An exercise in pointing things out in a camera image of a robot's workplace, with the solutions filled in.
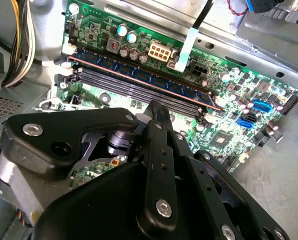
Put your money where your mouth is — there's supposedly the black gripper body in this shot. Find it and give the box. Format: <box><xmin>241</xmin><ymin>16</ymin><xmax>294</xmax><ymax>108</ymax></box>
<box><xmin>32</xmin><ymin>161</ymin><xmax>212</xmax><ymax>240</ymax></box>

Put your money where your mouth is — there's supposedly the blue RAM stick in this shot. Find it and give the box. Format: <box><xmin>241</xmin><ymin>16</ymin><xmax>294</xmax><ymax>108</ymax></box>
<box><xmin>68</xmin><ymin>47</ymin><xmax>222</xmax><ymax>112</ymax></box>

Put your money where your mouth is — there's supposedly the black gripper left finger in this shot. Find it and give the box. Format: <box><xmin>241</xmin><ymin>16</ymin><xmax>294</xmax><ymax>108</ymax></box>
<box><xmin>0</xmin><ymin>99</ymin><xmax>179</xmax><ymax>234</ymax></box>

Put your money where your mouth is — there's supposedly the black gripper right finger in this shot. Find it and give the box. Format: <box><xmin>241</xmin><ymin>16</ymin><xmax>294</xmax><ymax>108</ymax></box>
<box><xmin>167</xmin><ymin>123</ymin><xmax>292</xmax><ymax>240</ymax></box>

